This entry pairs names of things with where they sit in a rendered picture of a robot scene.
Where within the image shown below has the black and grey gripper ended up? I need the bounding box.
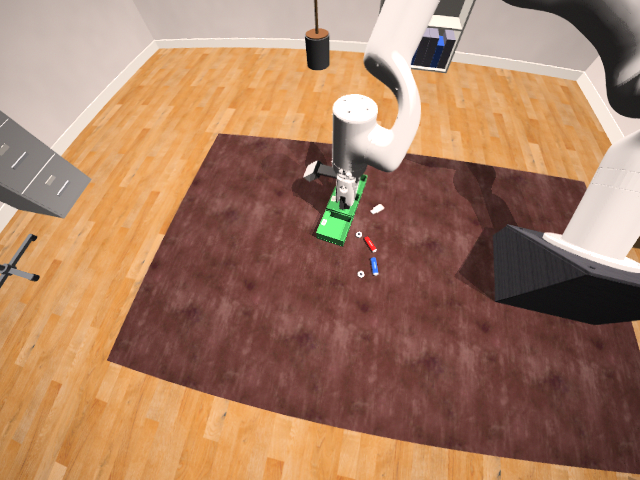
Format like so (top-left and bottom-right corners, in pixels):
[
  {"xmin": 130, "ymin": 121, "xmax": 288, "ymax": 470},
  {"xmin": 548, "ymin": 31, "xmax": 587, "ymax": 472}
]
[{"xmin": 335, "ymin": 174, "xmax": 359, "ymax": 210}]

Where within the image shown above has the green rack of bins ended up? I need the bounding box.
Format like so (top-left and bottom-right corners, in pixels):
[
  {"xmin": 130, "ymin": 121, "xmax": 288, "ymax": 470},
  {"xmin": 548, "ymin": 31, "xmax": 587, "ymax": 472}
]
[{"xmin": 316, "ymin": 174, "xmax": 367, "ymax": 247}]

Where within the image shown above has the red battery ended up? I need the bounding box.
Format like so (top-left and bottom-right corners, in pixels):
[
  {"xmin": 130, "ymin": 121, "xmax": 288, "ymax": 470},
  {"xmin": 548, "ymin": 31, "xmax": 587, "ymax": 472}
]
[{"xmin": 364, "ymin": 237, "xmax": 377, "ymax": 252}]

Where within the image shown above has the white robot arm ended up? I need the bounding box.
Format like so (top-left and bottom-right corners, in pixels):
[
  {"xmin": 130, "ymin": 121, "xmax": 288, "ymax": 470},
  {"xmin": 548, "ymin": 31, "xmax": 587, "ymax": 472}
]
[{"xmin": 304, "ymin": 0, "xmax": 640, "ymax": 273}]

